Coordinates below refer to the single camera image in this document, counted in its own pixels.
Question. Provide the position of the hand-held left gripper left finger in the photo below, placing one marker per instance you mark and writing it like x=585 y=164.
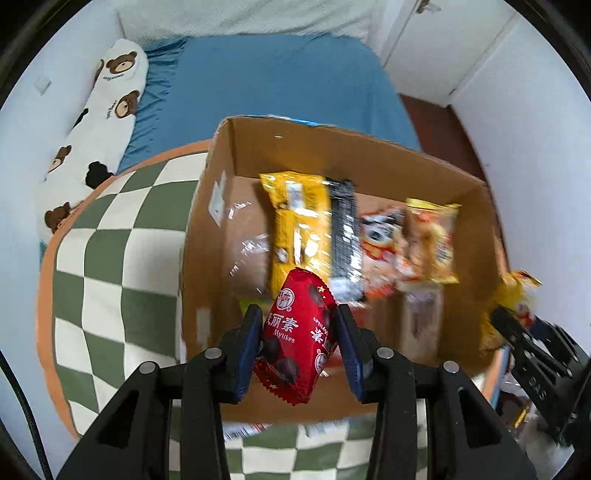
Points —
x=247 y=355

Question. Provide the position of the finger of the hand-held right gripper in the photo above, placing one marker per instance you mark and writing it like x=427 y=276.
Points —
x=521 y=355
x=570 y=344

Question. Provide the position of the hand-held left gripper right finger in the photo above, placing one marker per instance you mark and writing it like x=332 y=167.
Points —
x=352 y=355

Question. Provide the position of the yellow panda snack packet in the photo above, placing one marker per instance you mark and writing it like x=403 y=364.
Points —
x=512 y=288

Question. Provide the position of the red panda snack packet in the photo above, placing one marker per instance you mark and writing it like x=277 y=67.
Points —
x=378 y=249

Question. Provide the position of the yellow rice cracker packet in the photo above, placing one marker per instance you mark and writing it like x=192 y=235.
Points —
x=429 y=244

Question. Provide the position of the yellow and black snack packet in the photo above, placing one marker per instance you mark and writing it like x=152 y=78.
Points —
x=300 y=221

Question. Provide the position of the cardboard box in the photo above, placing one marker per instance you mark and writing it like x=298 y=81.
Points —
x=240 y=152

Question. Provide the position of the pile of packets on floor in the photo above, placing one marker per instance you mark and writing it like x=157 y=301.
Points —
x=512 y=410

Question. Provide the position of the red and white labelled packet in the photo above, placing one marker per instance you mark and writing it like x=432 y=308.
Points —
x=242 y=431

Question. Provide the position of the green white checkered mat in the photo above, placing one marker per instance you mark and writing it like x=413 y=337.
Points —
x=115 y=286

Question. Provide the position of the bear print pillow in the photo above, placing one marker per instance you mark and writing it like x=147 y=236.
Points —
x=92 y=138

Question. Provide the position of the blue bed sheet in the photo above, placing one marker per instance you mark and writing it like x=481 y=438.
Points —
x=277 y=78

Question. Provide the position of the white door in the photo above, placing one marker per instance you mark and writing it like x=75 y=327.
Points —
x=438 y=46

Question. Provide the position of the grey headboard cushion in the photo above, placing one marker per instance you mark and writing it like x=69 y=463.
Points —
x=254 y=16

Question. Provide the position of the white wall socket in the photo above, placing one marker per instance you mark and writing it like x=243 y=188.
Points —
x=44 y=86

